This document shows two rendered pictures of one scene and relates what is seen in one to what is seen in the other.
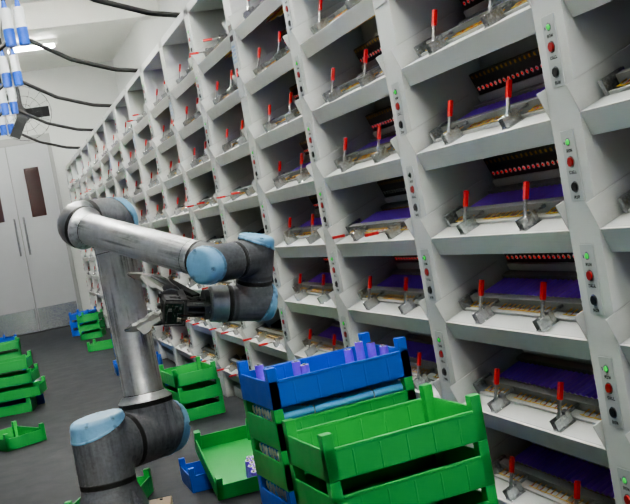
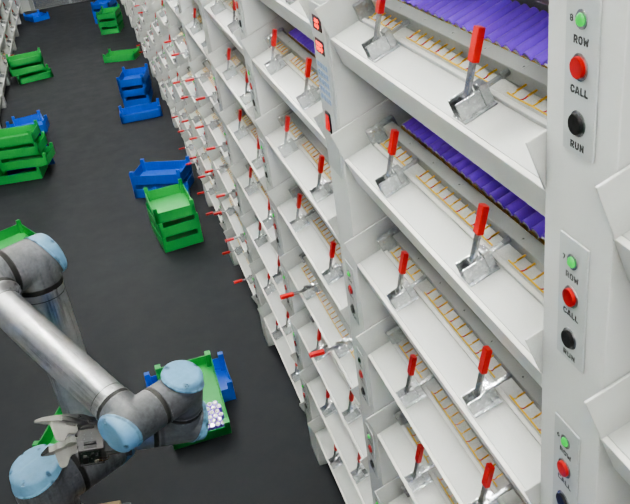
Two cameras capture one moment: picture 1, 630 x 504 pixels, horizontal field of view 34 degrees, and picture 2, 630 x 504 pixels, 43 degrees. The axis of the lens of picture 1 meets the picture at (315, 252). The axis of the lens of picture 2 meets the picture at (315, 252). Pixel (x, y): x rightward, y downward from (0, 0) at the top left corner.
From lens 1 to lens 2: 1.58 m
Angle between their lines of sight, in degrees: 27
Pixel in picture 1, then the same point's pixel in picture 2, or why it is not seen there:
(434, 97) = not seen: hidden behind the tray
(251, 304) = (178, 437)
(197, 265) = (109, 435)
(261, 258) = (186, 405)
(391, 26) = (348, 210)
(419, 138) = (373, 338)
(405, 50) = (364, 241)
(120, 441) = (59, 491)
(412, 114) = (367, 312)
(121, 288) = not seen: hidden behind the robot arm
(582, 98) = not seen: outside the picture
